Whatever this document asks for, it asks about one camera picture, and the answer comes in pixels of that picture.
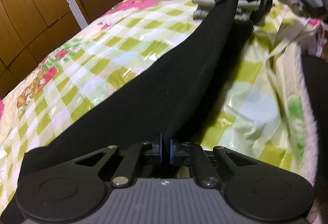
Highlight black pants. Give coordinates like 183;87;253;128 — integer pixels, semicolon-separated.
0;0;255;224

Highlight folded grey clothes stack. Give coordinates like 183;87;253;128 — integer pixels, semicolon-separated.
191;0;262;22

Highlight colourful checked bed cover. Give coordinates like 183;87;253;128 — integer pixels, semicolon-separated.
1;0;323;208

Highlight brown wooden wardrobe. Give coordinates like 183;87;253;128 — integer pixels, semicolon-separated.
1;0;81;97

